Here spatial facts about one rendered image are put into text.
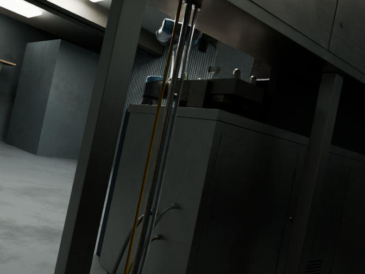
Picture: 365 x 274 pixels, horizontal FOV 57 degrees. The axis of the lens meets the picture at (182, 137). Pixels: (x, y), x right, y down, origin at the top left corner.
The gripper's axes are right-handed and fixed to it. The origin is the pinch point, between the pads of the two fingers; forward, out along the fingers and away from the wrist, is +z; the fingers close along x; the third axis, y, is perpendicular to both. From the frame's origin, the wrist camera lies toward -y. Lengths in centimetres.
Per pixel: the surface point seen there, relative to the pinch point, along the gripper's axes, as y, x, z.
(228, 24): 24, -42, 46
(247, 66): 7.8, -4.2, 26.6
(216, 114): -3, -30, 55
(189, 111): -12, -30, 43
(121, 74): 9, -77, 69
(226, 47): 5.4, -4.2, 8.0
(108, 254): -92, -30, 59
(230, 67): 1.3, -4.2, 18.7
